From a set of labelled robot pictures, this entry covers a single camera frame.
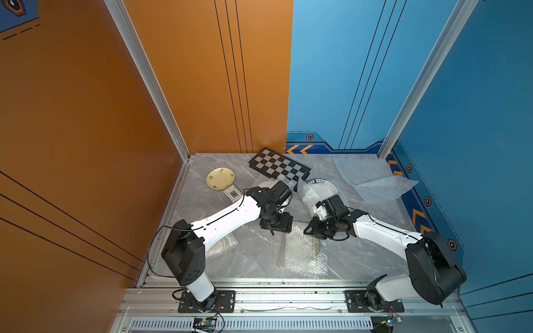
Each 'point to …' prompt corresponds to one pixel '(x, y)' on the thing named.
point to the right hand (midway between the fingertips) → (305, 232)
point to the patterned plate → (312, 191)
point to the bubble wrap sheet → (371, 182)
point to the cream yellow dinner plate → (220, 178)
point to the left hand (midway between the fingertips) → (286, 226)
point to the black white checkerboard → (274, 164)
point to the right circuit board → (384, 324)
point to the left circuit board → (205, 324)
